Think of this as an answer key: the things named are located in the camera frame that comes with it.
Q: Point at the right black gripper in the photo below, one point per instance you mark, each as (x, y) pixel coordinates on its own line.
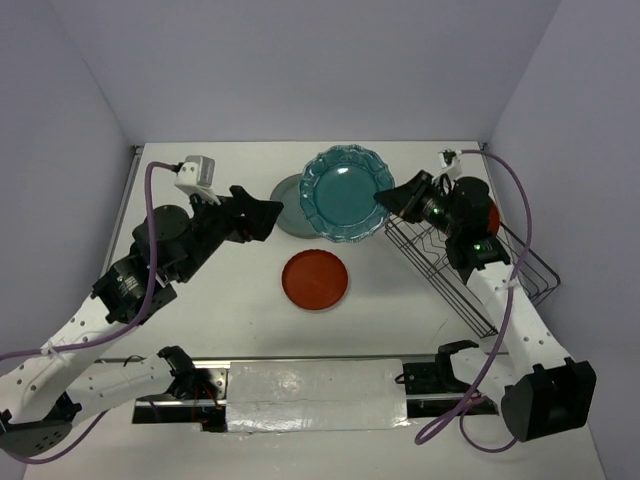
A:
(404, 199)

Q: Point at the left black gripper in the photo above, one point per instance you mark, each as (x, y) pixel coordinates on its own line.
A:
(260, 215)

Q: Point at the grey-blue round plate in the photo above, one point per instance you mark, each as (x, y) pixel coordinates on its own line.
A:
(292, 220)

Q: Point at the teal ornate plate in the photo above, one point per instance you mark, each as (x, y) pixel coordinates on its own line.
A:
(336, 193)

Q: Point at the orange scalloped plate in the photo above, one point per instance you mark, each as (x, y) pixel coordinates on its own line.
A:
(315, 279)

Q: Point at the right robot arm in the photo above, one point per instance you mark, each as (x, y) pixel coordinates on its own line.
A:
(544, 391)

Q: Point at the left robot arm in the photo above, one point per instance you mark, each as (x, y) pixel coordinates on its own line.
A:
(50, 393)

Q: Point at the silver taped panel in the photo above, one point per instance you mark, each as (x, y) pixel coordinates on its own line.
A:
(300, 396)

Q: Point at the wire dish rack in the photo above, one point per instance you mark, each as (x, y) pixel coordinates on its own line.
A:
(424, 248)

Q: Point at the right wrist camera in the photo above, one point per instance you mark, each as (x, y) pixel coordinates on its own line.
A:
(450, 165)

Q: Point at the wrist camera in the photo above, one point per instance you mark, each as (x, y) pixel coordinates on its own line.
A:
(195, 177)
(450, 165)

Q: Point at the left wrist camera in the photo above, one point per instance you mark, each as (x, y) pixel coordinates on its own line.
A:
(195, 177)

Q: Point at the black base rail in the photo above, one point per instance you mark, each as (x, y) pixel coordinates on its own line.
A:
(428, 394)

